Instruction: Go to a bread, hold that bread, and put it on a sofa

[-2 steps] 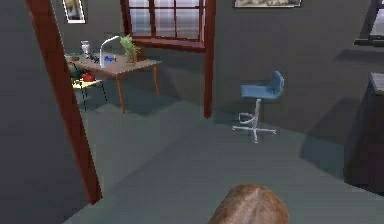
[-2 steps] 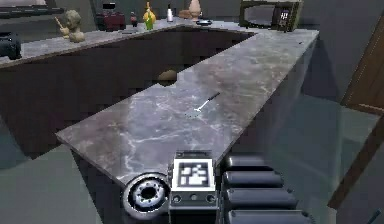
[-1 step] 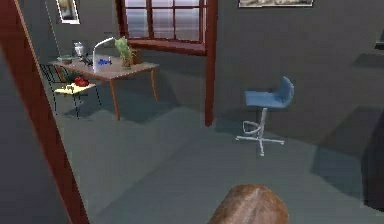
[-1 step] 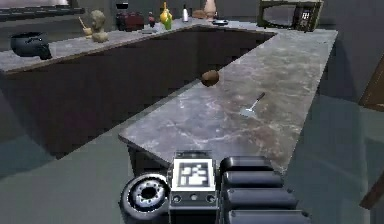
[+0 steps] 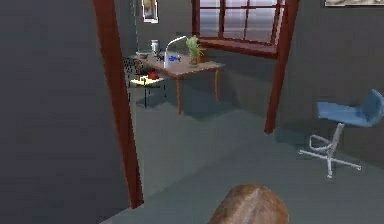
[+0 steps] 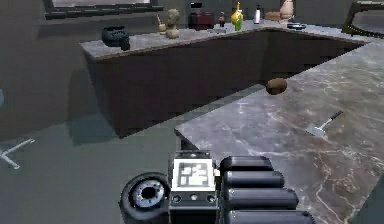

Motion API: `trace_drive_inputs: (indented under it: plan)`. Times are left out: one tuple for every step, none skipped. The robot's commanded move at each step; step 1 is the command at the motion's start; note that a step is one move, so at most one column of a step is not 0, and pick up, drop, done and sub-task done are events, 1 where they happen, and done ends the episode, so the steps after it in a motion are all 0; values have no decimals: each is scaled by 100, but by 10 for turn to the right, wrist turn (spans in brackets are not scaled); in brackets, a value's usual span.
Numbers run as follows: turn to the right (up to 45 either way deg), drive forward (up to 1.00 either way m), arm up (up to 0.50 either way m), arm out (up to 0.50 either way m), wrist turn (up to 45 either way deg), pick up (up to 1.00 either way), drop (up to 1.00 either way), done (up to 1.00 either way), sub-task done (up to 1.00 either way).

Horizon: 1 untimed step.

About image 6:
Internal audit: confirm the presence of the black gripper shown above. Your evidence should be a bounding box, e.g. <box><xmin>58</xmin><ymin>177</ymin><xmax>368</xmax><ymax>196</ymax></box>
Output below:
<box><xmin>119</xmin><ymin>171</ymin><xmax>172</xmax><ymax>224</ymax></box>

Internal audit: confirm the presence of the brown bread loaf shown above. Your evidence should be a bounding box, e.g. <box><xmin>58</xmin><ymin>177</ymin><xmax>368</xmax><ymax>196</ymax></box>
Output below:
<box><xmin>264</xmin><ymin>11</ymin><xmax>283</xmax><ymax>22</ymax></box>

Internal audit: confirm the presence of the white chair base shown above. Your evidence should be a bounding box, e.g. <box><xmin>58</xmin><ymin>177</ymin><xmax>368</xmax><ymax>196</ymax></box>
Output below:
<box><xmin>0</xmin><ymin>138</ymin><xmax>36</xmax><ymax>170</ymax></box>

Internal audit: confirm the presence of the dark marble kitchen counter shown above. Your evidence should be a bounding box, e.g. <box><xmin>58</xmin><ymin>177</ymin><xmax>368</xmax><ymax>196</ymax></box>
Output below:
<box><xmin>79</xmin><ymin>19</ymin><xmax>384</xmax><ymax>224</ymax></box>

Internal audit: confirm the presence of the black kettle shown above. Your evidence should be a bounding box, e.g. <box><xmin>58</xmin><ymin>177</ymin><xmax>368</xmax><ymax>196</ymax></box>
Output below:
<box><xmin>101</xmin><ymin>25</ymin><xmax>131</xmax><ymax>52</ymax></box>

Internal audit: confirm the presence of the small tan cup with spoon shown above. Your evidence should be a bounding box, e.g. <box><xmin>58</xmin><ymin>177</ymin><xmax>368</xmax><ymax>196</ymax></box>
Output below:
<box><xmin>156</xmin><ymin>14</ymin><xmax>167</xmax><ymax>36</ymax></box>

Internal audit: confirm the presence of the beige bust statue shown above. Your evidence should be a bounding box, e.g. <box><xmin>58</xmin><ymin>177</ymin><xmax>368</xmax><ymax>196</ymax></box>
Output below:
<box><xmin>165</xmin><ymin>8</ymin><xmax>181</xmax><ymax>40</ymax></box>

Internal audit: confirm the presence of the dark red toaster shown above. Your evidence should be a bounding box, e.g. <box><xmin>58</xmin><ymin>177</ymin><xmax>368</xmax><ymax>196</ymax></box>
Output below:
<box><xmin>187</xmin><ymin>10</ymin><xmax>215</xmax><ymax>31</ymax></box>

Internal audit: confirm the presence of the dark framed window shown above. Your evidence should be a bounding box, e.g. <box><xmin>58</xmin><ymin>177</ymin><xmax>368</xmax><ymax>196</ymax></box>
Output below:
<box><xmin>42</xmin><ymin>0</ymin><xmax>164</xmax><ymax>20</ymax></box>

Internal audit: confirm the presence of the yellow green spray bottle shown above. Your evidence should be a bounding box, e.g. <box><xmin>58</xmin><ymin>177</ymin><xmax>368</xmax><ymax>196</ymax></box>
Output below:
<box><xmin>230</xmin><ymin>1</ymin><xmax>245</xmax><ymax>32</ymax></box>

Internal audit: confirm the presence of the white bottle black cap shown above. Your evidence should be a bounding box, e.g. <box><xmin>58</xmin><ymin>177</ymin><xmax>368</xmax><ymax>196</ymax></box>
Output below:
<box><xmin>253</xmin><ymin>4</ymin><xmax>262</xmax><ymax>25</ymax></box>

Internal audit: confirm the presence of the beige ceramic vase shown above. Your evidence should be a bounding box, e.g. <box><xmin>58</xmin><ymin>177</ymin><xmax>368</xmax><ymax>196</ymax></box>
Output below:
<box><xmin>279</xmin><ymin>0</ymin><xmax>295</xmax><ymax>20</ymax></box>

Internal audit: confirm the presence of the black framed sink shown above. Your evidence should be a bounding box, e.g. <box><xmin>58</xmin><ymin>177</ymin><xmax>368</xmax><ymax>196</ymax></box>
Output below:
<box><xmin>341</xmin><ymin>0</ymin><xmax>384</xmax><ymax>39</ymax></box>

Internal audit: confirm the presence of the silver spatula black handle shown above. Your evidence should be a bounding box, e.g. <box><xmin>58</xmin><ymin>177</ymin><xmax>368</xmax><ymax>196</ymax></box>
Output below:
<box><xmin>305</xmin><ymin>110</ymin><xmax>344</xmax><ymax>138</ymax></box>

